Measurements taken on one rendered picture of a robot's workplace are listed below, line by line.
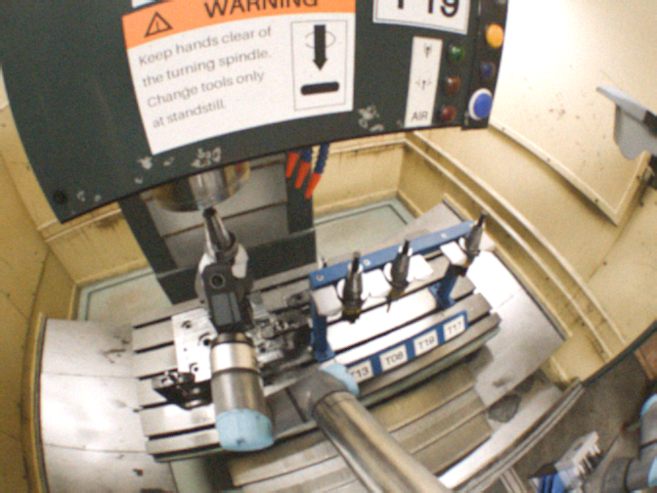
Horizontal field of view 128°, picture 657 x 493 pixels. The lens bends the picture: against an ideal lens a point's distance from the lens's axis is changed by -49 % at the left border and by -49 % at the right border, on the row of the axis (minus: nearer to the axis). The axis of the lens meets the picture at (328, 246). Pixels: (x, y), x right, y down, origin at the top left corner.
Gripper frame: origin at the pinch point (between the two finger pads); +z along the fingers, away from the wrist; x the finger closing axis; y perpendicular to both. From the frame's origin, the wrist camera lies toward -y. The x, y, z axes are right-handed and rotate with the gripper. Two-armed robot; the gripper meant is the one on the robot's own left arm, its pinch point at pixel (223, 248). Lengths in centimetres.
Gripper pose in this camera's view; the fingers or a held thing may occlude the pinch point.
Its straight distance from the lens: 58.6
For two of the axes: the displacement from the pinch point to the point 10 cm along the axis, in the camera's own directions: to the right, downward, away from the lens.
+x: 9.7, -1.8, 1.7
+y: 0.0, 6.9, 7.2
